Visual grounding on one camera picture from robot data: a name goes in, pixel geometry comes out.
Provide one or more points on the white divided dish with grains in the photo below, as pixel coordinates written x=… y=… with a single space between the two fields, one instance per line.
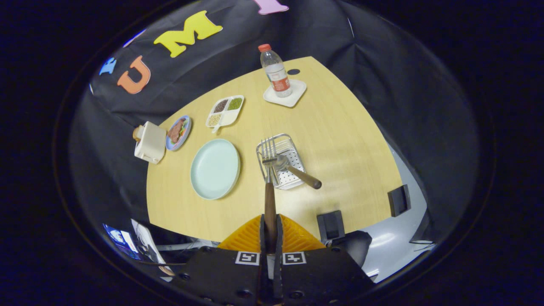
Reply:
x=229 y=117

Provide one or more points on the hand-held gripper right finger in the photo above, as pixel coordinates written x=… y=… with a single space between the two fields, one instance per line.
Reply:
x=318 y=276

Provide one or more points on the cream white toaster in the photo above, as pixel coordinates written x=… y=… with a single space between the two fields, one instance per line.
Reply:
x=152 y=142

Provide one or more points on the meat slice with vegetables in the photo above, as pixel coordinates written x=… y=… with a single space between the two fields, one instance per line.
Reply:
x=175 y=131

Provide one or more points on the brown bread slice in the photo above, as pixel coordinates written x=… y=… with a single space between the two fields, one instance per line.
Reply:
x=137 y=133

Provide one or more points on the black table grommet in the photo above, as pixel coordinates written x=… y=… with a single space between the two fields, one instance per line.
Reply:
x=293 y=72

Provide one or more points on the clear plastic water bottle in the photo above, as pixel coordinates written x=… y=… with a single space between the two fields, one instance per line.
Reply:
x=277 y=76

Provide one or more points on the black table clamp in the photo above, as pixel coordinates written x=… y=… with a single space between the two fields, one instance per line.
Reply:
x=399 y=200
x=331 y=225

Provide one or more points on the blue rimmed plate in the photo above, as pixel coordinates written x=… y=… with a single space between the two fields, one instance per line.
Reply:
x=183 y=136

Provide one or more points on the pale green plate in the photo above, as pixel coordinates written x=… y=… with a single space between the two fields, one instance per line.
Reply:
x=214 y=170

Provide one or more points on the white printed sheet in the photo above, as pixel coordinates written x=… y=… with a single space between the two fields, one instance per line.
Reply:
x=148 y=244

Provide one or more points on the black backdrop cloth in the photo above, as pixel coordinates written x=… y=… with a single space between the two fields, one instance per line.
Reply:
x=382 y=85

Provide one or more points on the white square coaster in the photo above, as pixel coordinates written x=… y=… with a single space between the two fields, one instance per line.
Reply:
x=295 y=97

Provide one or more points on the computer screen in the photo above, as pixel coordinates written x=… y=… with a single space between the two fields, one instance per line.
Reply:
x=121 y=240

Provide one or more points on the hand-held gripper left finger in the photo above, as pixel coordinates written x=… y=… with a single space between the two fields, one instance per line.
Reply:
x=221 y=276

